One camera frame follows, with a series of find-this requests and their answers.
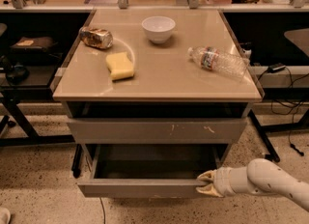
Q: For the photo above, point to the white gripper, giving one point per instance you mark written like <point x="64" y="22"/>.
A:
<point x="224" y="181"/>

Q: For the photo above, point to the grey drawer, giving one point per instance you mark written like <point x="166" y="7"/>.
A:
<point x="156" y="131"/>
<point x="150" y="171"/>

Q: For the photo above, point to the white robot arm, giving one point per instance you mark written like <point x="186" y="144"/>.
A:
<point x="260" y="177"/>

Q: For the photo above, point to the grey top drawer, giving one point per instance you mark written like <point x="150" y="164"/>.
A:
<point x="156" y="131"/>

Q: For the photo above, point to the grey drawer cabinet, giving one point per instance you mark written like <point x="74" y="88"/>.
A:
<point x="165" y="84"/>

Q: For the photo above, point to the clear plastic water bottle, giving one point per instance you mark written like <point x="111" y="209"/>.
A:
<point x="212" y="59"/>

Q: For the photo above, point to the black power adapter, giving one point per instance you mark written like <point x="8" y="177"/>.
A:
<point x="276" y="68"/>

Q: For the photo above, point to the yellow sponge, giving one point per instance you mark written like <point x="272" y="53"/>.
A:
<point x="119" y="65"/>

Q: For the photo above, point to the white bowl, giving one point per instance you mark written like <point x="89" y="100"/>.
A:
<point x="158" y="29"/>

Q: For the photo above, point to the crushed metallic can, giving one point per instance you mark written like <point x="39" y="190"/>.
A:
<point x="96" y="37"/>

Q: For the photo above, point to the black headphones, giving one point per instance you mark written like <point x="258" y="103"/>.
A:
<point x="16" y="74"/>

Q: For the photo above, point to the black table leg frame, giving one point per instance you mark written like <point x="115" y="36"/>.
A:
<point x="272" y="154"/>

